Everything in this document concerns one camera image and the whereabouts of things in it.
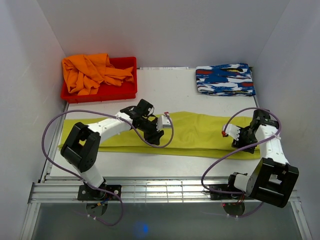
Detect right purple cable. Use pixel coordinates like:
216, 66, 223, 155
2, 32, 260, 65
201, 107, 283, 219

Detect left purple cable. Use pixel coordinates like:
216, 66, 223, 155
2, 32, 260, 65
41, 109, 175, 227

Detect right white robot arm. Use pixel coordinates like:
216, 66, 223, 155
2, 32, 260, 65
222, 108, 299, 208

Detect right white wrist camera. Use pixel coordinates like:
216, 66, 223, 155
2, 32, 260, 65
221, 124, 242, 141

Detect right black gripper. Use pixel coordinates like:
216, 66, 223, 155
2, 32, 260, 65
231, 125, 258, 154

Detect red plastic bin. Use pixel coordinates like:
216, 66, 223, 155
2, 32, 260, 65
60, 56, 138, 104

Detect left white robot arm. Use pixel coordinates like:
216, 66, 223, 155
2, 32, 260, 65
60, 99, 171, 200

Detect purple cable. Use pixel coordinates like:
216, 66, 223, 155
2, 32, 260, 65
41, 109, 175, 227
201, 107, 283, 219

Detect aluminium frame rail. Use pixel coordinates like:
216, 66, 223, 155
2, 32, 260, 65
27, 176, 301, 204

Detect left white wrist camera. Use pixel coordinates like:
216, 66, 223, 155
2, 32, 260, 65
156, 112, 173, 131

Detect folded blue patterned trousers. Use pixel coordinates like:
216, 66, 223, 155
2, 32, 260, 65
195, 63, 256, 97

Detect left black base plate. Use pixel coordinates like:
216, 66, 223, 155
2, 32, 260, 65
77, 184, 122, 201

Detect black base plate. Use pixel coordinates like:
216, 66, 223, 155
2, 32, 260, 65
209, 184, 246, 201
77, 184, 122, 201

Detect yellow-green trousers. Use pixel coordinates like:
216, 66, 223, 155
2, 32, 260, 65
57, 110, 261, 161

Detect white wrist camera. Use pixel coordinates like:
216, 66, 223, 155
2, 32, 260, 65
221, 124, 242, 141
156, 112, 173, 131

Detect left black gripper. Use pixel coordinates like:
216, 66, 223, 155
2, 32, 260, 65
137, 117, 163, 146

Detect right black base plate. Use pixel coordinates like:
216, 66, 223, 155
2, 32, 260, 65
209, 184, 246, 201

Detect orange trousers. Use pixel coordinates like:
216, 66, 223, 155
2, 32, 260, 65
61, 53, 134, 96

